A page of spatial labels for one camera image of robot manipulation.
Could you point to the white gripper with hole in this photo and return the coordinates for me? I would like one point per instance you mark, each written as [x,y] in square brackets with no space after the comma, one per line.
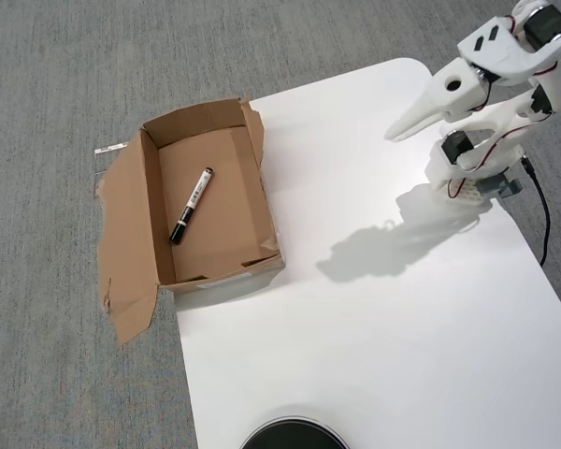
[449,86]

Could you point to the white marker pen black cap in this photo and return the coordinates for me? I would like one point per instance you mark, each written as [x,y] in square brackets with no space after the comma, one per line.
[194,201]

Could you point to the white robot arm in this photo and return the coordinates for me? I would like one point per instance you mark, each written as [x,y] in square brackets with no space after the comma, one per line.
[495,47]

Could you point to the open brown cardboard box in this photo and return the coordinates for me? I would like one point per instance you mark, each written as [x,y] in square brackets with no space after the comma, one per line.
[229,224]

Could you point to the grey table clamp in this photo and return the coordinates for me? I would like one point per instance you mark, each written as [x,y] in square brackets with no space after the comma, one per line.
[500,187]

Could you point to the white paper strip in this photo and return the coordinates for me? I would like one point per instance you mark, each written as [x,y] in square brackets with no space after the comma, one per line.
[110,149]

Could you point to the black round disc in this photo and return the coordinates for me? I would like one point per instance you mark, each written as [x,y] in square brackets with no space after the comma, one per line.
[294,435]

